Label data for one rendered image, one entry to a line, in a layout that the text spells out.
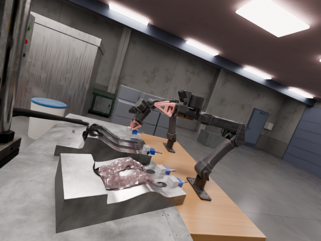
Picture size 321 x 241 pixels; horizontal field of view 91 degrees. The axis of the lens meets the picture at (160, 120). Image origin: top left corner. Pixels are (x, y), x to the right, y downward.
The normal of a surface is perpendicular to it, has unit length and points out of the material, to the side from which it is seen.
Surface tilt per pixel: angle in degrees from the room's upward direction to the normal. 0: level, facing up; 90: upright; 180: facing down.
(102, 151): 90
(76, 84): 90
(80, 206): 90
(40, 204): 0
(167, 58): 90
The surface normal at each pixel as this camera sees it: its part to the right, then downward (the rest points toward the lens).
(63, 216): 0.54, 0.30
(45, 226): 0.31, -0.94
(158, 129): 0.31, 0.25
